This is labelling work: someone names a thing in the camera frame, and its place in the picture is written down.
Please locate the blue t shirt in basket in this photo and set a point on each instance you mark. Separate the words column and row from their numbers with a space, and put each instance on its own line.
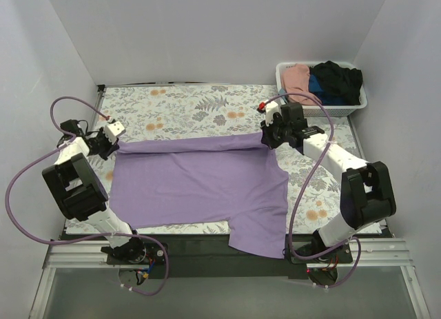
column 325, row 97

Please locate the aluminium frame rail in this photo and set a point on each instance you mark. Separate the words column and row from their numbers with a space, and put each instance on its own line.
column 77, row 282

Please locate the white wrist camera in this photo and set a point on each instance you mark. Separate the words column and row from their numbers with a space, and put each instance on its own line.
column 268, row 108
column 113, row 130

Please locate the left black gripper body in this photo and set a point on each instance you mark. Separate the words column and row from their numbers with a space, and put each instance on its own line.
column 108, row 146

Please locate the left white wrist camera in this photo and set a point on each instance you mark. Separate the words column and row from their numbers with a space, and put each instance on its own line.
column 113, row 130

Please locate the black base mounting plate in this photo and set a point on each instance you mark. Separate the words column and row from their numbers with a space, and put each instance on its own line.
column 210, row 256

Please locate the black t shirt in basket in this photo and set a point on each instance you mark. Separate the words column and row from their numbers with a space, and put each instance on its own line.
column 339, row 81

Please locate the floral patterned table cloth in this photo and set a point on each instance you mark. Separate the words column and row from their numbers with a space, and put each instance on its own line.
column 194, row 111

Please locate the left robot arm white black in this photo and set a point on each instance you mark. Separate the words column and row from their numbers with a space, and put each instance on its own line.
column 79, row 193

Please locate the purple t shirt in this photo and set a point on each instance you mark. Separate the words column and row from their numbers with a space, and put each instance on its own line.
column 203, row 180

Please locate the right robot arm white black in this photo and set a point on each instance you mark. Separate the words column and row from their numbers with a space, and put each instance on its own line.
column 366, row 193

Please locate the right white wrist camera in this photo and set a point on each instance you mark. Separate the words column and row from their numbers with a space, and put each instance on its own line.
column 268, row 108

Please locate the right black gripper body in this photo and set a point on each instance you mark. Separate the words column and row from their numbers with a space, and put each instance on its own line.
column 270, row 137

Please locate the pink t shirt in basket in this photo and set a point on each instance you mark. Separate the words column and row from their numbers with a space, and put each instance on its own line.
column 296, row 80

